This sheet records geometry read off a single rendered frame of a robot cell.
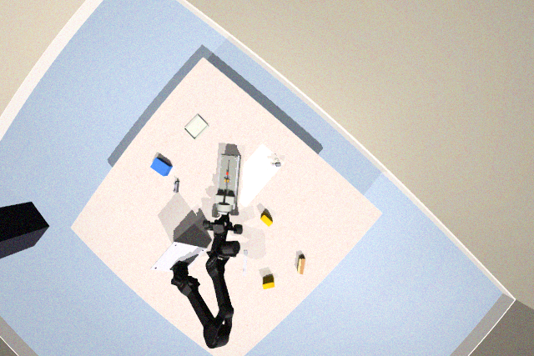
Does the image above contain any blue box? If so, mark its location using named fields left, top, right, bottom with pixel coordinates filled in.
left=150, top=158, right=172, bottom=177

